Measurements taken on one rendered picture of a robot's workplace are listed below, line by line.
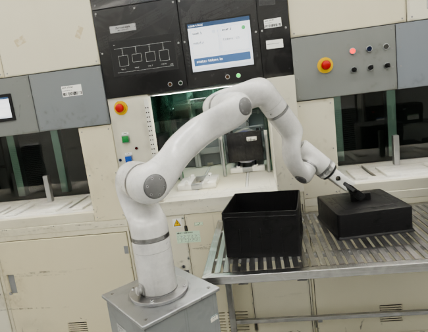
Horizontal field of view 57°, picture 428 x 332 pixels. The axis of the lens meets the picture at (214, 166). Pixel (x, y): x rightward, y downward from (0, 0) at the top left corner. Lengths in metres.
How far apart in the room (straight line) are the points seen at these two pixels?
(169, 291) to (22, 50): 1.38
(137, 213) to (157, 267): 0.17
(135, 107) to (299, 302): 1.26
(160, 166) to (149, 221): 0.18
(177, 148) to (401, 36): 1.15
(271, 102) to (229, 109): 0.23
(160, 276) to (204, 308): 0.17
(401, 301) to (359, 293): 0.20
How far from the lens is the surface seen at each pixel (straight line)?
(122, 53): 1.94
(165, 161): 1.16
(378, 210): 1.60
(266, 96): 1.40
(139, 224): 1.21
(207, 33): 1.86
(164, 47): 1.88
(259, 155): 2.38
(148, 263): 1.24
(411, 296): 2.22
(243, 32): 1.85
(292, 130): 1.48
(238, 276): 1.36
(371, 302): 2.18
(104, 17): 1.98
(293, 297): 2.11
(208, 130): 1.25
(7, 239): 2.37
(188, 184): 2.12
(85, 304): 2.32
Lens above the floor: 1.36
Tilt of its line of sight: 10 degrees down
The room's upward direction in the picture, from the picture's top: 7 degrees counter-clockwise
